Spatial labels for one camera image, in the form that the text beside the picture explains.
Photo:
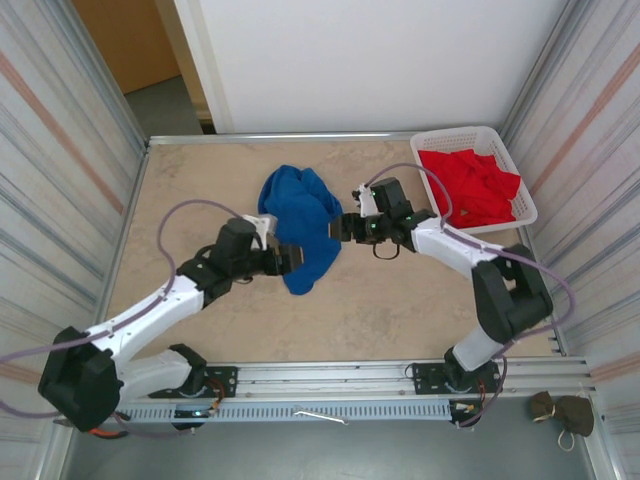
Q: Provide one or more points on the white door frame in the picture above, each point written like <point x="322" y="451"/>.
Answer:
<point x="203" y="60"/>

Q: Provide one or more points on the aluminium mounting rail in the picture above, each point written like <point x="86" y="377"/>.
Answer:
<point x="325" y="375"/>

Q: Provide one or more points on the metal hex key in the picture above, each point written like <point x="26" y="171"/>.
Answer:
<point x="320" y="415"/>

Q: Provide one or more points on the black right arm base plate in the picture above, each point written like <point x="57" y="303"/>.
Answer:
<point x="425" y="377"/>

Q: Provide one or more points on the wooden door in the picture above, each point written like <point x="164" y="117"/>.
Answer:
<point x="130" y="45"/>

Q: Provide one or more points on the red cloth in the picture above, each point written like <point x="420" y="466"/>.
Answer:
<point x="475" y="185"/>

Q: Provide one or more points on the blue t-shirt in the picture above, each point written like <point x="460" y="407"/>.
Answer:
<point x="300" y="215"/>

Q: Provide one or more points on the white plastic basket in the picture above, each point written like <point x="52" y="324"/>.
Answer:
<point x="450" y="137"/>

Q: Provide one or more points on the aluminium table frame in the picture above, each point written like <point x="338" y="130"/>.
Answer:
<point x="300" y="136"/>

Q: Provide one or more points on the brown cloth bag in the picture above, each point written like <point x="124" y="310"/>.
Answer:
<point x="575" y="412"/>

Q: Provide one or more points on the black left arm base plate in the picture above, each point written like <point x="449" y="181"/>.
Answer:
<point x="225" y="382"/>

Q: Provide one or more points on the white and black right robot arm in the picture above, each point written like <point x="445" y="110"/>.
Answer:
<point x="510" y="295"/>

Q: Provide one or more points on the aluminium corner post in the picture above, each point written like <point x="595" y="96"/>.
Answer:
<point x="542" y="65"/>
<point x="108" y="85"/>

